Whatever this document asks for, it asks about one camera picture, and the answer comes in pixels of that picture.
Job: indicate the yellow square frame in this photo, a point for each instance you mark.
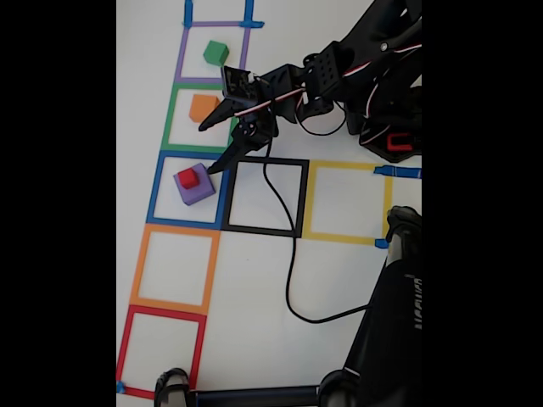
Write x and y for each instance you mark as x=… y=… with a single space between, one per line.
x=339 y=238

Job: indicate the red square frame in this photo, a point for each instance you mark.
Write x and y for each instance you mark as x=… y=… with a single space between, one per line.
x=163 y=313

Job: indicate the blue tape strip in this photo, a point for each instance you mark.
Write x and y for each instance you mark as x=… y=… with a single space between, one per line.
x=188 y=10
x=120 y=386
x=403 y=172
x=256 y=24
x=381 y=243
x=249 y=10

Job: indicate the black tripod stand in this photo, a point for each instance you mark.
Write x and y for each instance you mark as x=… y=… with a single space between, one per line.
x=382 y=339

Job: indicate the black square frame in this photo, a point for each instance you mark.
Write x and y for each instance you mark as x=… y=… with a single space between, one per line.
x=263 y=232

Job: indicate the blue square frame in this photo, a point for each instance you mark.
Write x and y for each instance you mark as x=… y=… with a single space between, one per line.
x=186 y=222

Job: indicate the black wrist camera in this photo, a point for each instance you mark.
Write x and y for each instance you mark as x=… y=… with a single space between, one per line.
x=259 y=129

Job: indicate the small red cube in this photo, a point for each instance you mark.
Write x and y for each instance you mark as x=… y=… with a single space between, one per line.
x=186 y=178

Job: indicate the green square frame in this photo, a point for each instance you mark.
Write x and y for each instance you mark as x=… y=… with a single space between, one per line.
x=169 y=127

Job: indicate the green square block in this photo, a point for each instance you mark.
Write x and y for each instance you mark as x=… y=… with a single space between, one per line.
x=214 y=53

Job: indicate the orange square frame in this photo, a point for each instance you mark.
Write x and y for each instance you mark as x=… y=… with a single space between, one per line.
x=169 y=306

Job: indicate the purple square frame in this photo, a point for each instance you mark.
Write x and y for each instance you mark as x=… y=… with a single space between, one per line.
x=210 y=79

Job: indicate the orange square block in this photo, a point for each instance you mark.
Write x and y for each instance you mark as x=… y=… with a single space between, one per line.
x=199 y=106

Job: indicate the large purple square block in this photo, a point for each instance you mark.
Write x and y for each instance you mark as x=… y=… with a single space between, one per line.
x=203 y=191

